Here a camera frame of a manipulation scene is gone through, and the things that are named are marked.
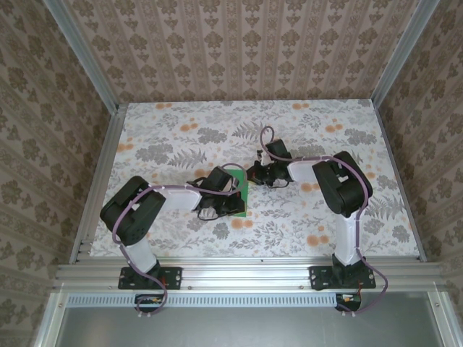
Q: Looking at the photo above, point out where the green paper sheet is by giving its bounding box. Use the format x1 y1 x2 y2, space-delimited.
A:
222 163 251 218

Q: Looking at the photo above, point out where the floral table cover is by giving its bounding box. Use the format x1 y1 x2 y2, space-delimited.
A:
88 100 422 258

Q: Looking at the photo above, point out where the grey metal panel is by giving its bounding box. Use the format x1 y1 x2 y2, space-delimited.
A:
34 292 463 347

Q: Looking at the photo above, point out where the small black connector module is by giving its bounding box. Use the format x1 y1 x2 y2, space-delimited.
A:
134 294 168 314
335 293 362 312

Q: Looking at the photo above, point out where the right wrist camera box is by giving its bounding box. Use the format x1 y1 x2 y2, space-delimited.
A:
265 139 291 163

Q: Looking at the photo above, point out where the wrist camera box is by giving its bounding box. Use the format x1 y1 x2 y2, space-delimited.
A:
265 139 291 163
208 166 233 192

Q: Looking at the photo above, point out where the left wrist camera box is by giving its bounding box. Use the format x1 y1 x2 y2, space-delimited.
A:
208 166 233 192

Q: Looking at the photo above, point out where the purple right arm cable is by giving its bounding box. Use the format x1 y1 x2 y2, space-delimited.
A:
259 125 390 315

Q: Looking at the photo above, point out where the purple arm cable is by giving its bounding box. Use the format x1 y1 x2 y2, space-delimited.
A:
259 125 390 315
112 168 250 319

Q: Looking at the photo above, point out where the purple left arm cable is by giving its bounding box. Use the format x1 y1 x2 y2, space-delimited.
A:
112 168 250 319

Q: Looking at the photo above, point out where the long aluminium mounting rail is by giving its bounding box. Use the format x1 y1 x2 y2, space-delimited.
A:
54 258 448 294

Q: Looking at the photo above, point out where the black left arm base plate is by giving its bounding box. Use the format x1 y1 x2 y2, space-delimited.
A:
119 266 182 291

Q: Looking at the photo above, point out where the slotted grey cable duct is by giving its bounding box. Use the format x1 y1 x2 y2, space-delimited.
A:
67 292 362 307

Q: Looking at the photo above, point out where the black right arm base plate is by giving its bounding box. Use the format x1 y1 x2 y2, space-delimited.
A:
309 265 377 291

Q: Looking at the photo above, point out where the aluminium side rail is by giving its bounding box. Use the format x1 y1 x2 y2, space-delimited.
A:
372 103 428 263
70 103 128 263

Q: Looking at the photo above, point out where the aluminium frame post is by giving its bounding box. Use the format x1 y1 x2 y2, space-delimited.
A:
43 0 120 113
370 0 442 106

